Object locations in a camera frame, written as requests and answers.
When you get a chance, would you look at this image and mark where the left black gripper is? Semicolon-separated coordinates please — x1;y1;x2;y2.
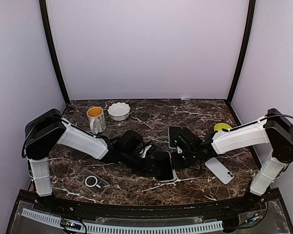
121;150;162;176

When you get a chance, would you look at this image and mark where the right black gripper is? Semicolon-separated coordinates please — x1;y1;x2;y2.
171;148;198;169

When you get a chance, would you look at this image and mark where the black phone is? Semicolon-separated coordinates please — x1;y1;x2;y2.
153;151;174;182

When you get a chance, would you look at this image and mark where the clear white phone case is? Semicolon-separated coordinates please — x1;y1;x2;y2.
157;151;178;183

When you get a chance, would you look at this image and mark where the light blue phone case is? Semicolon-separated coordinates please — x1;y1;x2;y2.
168;126;183;150

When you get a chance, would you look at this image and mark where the transparent clear phone case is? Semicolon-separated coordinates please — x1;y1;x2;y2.
75;169;110;194

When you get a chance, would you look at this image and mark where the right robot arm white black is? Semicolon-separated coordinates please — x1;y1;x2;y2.
171;108;293;212

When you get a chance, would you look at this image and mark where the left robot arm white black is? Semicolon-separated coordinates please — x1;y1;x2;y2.
21;109;161;213

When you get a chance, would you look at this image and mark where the white phone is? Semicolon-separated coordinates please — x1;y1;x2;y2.
205;157;234;185

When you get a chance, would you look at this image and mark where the green bowl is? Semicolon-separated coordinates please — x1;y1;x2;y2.
214;122;232;132

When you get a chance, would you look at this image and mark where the white scalloped bowl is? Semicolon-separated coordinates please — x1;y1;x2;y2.
107;102;131;121

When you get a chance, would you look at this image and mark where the floral white mug yellow inside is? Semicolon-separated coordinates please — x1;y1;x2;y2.
86;106;106;135

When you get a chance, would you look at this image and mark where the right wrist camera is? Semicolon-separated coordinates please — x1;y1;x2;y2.
174;140;187;154

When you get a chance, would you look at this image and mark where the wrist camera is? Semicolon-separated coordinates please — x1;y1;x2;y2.
174;140;187;154
139;144;157;158

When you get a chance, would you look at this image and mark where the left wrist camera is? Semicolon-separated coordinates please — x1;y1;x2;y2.
139;144;157;158

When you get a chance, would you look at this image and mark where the white slotted cable duct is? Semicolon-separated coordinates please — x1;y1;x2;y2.
21;208;224;234

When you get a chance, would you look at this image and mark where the right black frame post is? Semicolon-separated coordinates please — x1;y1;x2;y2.
226;0;256;105

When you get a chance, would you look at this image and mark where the black frame post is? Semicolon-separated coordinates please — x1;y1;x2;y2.
226;0;256;105
39;0;70;106

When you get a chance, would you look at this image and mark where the left black frame post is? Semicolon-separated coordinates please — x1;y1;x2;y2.
39;0;70;106

